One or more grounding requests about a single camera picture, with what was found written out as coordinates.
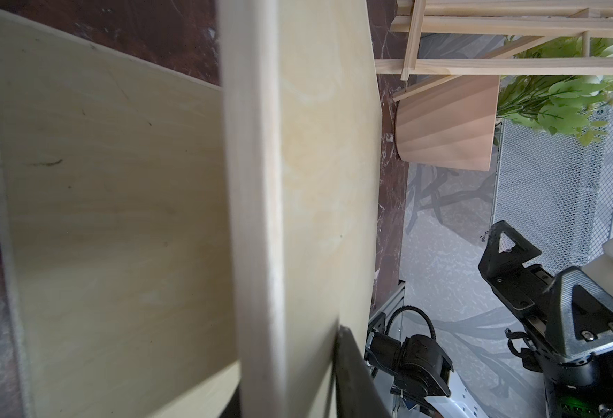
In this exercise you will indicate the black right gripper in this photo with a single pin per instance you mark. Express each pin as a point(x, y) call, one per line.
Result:
point(567, 319)

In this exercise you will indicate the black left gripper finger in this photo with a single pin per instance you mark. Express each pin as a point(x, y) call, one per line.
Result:
point(356, 395)

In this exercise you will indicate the light plywood board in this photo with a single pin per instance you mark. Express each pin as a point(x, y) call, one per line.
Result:
point(114, 230)

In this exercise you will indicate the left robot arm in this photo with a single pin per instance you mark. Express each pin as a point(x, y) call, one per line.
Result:
point(422, 374)

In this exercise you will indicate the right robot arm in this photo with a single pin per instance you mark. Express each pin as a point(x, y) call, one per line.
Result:
point(568, 396)

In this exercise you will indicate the beige ribbed flower pot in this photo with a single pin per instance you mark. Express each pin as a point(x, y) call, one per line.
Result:
point(451, 125)

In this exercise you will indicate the green white-flowered plant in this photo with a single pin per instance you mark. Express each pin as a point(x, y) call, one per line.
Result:
point(563, 104)

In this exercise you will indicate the white wire mesh basket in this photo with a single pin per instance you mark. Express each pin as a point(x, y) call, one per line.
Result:
point(557, 193)

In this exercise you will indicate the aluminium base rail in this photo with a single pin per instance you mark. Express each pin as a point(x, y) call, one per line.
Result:
point(378, 323)

